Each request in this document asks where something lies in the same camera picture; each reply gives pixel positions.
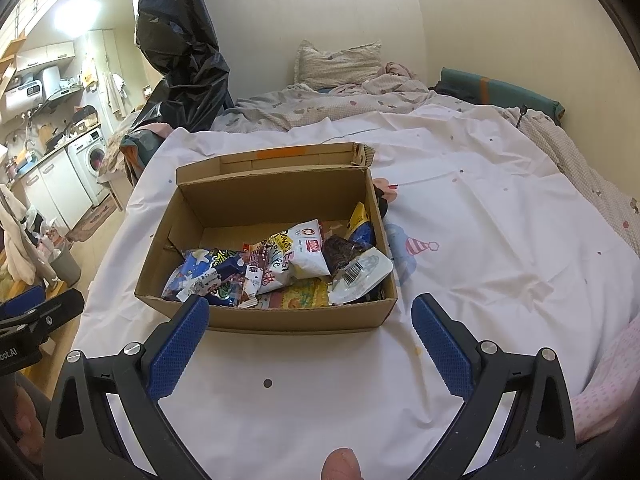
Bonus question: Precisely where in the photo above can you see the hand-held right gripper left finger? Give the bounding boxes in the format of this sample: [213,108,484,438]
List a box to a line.
[42,295,211,480]

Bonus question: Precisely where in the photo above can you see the blue starry snack packet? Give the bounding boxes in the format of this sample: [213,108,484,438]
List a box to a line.
[161,247,247,307]

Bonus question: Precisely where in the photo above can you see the black strap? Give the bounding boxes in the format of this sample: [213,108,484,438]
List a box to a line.
[372,185,398,218]

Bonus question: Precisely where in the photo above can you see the patterned floor rug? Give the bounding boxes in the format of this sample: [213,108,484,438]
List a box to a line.
[65,194,118,243]

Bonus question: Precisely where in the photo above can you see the teal orange cloth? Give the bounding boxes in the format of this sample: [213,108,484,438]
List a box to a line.
[119,122,173,183]

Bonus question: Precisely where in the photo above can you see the white printed bed sheet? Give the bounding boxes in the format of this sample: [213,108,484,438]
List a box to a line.
[70,102,631,480]

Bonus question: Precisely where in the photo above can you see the hanging white cloth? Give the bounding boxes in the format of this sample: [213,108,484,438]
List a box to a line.
[0,183,58,286]

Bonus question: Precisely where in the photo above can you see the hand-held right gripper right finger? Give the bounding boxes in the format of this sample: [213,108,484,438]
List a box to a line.
[410,293,577,480]

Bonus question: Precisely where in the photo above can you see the white barcode snack packet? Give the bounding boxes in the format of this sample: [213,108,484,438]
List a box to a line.
[327,249,394,306]

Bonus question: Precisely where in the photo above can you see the pink dotted cloth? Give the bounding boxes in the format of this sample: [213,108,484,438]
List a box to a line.
[570,322,640,446]

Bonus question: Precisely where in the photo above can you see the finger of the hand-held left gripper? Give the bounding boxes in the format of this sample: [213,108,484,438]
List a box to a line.
[0,288,85,349]
[0,285,46,322]

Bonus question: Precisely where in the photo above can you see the person's right hand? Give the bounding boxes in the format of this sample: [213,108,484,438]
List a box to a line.
[324,448,362,480]

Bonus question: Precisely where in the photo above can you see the white snack packet green print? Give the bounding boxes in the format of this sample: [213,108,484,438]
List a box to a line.
[270,218,334,281]

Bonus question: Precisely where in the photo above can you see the white washing machine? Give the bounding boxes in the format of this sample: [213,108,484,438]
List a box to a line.
[66,127,113,207]

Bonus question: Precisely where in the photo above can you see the blue and yellow snack packet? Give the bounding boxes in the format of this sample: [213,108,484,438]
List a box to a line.
[348,202,377,248]

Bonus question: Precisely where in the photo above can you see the dark brown snack packet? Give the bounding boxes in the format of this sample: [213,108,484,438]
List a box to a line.
[321,236,375,275]

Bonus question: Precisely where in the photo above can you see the patterned pillow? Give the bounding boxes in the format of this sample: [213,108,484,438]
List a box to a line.
[293,40,383,88]

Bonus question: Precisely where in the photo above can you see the tall white cabinet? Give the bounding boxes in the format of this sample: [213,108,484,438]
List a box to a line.
[85,29,123,121]

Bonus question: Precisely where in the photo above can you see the grey trash bin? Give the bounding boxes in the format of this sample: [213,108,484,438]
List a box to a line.
[50,242,82,286]

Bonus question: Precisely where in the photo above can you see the black plastic bag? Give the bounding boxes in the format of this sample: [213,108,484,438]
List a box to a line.
[120,0,231,133]

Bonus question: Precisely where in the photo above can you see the green rolled mat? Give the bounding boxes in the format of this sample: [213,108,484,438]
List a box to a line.
[432,67,566,126]

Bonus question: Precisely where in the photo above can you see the white water heater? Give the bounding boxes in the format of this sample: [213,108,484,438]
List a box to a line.
[2,66,62,116]

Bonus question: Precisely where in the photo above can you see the cardboard box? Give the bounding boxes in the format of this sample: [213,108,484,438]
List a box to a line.
[134,141,399,335]

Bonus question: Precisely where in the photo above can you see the grey patterned duvet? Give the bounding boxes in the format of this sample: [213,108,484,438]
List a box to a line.
[210,62,441,133]

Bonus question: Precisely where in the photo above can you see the white base cabinet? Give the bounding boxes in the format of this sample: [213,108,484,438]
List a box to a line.
[20,150,83,231]

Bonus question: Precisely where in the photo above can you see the white wall cabinets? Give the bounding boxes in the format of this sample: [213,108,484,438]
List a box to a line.
[15,41,76,72]

